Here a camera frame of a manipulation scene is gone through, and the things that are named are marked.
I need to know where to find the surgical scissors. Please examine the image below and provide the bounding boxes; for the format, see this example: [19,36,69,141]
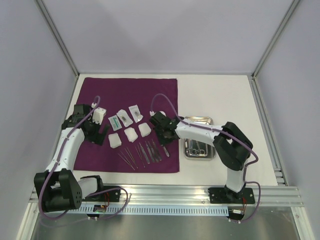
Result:
[196,141,206,155]
[187,139,199,155]

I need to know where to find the stainless steel tray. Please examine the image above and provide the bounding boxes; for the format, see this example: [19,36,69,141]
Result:
[183,116,216,161]

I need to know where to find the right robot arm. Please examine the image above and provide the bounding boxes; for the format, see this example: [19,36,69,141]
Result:
[150,111,253,203]

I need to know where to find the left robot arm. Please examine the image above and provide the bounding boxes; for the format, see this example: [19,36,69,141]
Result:
[33,103,109,213]

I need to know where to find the green white sachet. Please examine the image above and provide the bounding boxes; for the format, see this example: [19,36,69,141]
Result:
[108,115,122,131]

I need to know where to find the left gauze pad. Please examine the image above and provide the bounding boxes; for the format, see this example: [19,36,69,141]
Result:
[108,133,122,149]

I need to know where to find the gauze pad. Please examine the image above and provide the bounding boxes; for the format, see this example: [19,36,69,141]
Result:
[108,133,122,149]
[138,122,152,138]
[124,127,138,143]

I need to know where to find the right gauze pad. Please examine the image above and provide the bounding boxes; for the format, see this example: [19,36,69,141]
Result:
[138,122,152,138]

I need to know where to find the middle blister packet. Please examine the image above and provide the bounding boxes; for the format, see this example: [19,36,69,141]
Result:
[116,109,133,128]

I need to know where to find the blister packet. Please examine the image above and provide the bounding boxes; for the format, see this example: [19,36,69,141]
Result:
[128,105,143,123]
[116,109,133,128]

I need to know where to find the middle gauze pad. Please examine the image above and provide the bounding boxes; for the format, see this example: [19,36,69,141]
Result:
[124,127,138,143]

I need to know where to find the purple cloth mat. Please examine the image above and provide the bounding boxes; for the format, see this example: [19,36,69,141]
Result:
[74,77,180,174]

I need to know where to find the right blister packet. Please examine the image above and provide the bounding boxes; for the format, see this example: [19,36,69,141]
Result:
[128,105,143,123]

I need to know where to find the steel tweezers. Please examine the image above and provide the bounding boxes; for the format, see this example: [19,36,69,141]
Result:
[118,153,135,171]
[125,147,138,169]
[134,145,146,168]

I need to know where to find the leftmost steel tweezers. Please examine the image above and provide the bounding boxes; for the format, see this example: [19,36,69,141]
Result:
[118,153,135,171]

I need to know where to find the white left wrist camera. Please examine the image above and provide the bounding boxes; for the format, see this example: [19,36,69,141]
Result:
[92,107,107,125]

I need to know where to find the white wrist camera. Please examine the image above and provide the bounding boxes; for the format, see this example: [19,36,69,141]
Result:
[92,107,107,125]
[149,111,167,117]

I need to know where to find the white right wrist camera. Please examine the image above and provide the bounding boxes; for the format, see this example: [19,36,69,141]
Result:
[149,111,167,117]

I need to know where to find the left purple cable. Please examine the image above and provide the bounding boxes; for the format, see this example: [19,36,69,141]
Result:
[37,96,106,221]

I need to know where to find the purple cable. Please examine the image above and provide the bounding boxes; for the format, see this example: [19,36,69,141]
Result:
[37,96,106,221]
[149,93,263,224]

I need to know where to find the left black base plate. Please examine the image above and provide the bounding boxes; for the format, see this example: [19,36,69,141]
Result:
[86,185,121,203]

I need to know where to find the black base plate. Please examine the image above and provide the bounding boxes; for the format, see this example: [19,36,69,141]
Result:
[86,185,121,203]
[208,187,256,204]

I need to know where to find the slotted cable duct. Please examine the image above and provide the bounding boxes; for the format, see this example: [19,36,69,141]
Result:
[78,204,229,216]

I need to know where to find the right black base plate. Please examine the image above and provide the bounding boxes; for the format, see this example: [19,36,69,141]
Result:
[208,187,256,204]

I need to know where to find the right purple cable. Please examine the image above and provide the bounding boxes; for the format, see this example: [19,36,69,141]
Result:
[149,93,263,224]

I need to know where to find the front aluminium rail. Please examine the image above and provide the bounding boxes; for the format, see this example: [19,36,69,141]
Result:
[28,182,305,208]

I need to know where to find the right aluminium side rail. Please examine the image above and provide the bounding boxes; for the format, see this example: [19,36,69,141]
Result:
[248,75,288,187]

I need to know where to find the left aluminium frame post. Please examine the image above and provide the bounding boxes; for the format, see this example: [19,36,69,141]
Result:
[34,0,80,79]

